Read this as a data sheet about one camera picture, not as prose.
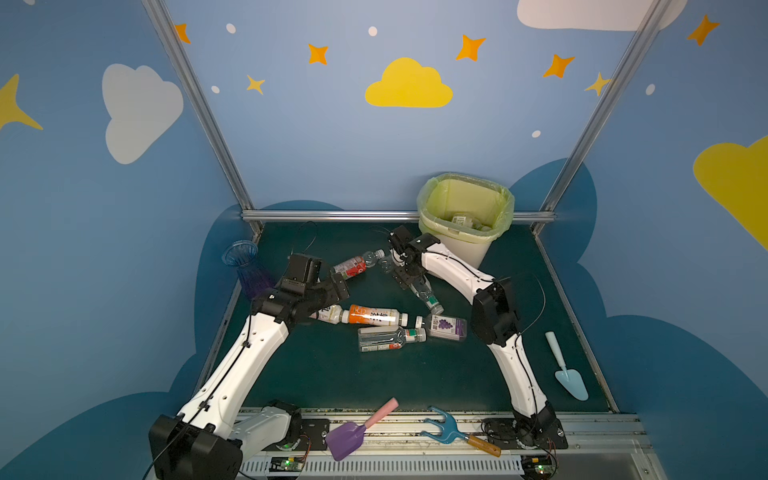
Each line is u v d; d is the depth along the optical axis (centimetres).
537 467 71
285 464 71
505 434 75
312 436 74
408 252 74
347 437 74
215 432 38
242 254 88
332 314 91
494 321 60
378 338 86
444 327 90
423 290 98
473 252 86
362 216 121
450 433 73
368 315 90
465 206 103
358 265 104
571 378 84
